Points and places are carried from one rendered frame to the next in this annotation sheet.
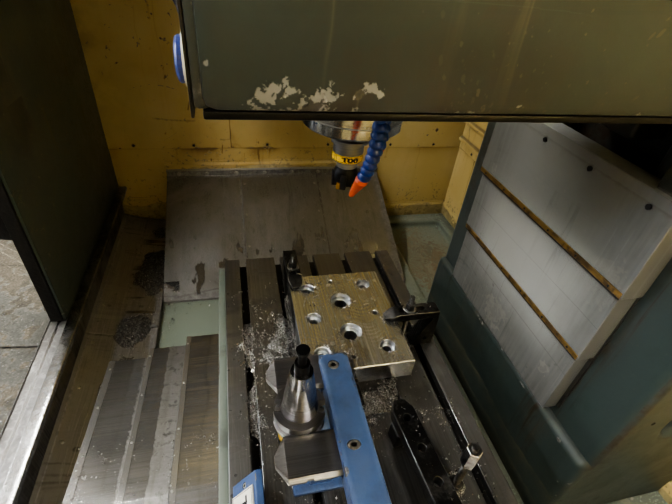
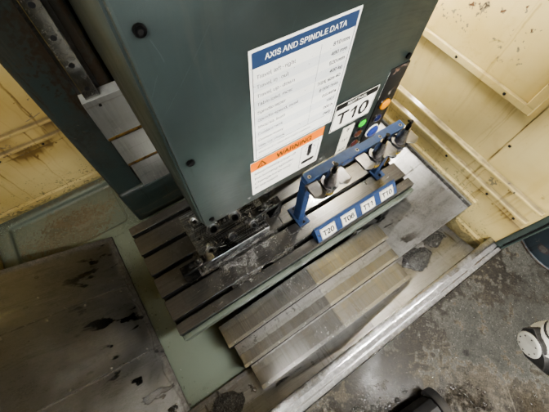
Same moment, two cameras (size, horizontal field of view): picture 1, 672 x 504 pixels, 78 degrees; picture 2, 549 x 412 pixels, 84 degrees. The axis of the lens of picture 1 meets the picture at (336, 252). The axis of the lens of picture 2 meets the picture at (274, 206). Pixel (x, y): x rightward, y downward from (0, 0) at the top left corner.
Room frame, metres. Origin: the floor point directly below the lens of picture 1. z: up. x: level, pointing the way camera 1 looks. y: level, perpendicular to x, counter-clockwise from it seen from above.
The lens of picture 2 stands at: (0.64, 0.48, 2.12)
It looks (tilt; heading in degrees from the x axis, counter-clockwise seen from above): 64 degrees down; 250
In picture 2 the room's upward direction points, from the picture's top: 4 degrees clockwise
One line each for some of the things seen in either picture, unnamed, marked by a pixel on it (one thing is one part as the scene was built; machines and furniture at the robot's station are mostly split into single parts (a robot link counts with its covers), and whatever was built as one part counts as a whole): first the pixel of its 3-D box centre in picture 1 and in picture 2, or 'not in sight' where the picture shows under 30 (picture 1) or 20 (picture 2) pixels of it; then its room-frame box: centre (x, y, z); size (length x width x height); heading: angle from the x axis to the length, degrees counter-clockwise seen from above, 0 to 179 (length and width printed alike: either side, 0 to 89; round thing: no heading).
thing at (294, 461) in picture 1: (306, 456); (341, 176); (0.23, 0.01, 1.21); 0.07 x 0.05 x 0.01; 106
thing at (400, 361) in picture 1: (344, 322); (224, 224); (0.66, -0.04, 0.97); 0.29 x 0.23 x 0.05; 16
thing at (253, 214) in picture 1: (287, 238); (98, 333); (1.27, 0.19, 0.75); 0.89 x 0.67 x 0.26; 106
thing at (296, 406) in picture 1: (300, 388); (332, 176); (0.28, 0.02, 1.26); 0.04 x 0.04 x 0.07
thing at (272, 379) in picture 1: (293, 373); (316, 190); (0.33, 0.04, 1.21); 0.07 x 0.05 x 0.01; 106
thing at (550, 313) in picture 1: (530, 251); (173, 125); (0.76, -0.43, 1.16); 0.48 x 0.05 x 0.51; 16
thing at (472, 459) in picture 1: (465, 466); not in sight; (0.36, -0.26, 0.96); 0.03 x 0.03 x 0.13
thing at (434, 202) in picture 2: not in sight; (345, 183); (0.01, -0.18, 0.75); 0.89 x 0.70 x 0.26; 106
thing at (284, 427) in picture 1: (299, 411); (329, 182); (0.28, 0.02, 1.21); 0.06 x 0.06 x 0.03
